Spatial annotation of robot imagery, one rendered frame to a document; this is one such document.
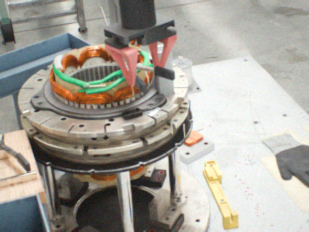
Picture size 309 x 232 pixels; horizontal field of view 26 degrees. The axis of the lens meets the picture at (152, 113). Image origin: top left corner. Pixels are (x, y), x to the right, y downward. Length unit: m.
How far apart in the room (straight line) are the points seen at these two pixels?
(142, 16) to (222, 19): 3.29
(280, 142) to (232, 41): 2.44
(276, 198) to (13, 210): 0.63
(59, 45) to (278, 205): 0.62
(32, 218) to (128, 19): 0.35
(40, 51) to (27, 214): 0.58
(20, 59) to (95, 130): 0.46
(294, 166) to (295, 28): 2.71
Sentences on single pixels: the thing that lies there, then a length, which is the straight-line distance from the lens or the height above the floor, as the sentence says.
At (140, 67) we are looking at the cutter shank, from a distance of 1.15.
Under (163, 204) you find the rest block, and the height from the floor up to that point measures 0.86.
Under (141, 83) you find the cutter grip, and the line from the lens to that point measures 1.08.
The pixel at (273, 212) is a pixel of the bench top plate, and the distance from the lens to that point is 1.44.
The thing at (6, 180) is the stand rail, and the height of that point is 1.08.
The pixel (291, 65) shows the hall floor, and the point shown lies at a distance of 3.75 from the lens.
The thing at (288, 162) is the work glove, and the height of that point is 0.80.
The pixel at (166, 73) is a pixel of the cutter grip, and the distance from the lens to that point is 1.12.
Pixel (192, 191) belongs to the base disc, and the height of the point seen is 0.80.
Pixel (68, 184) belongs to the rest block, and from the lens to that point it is 1.42.
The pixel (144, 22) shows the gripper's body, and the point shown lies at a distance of 1.06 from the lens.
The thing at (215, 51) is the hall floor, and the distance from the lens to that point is 3.91.
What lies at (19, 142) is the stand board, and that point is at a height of 1.07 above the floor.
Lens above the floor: 1.69
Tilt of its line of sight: 31 degrees down
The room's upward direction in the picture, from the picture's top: 4 degrees counter-clockwise
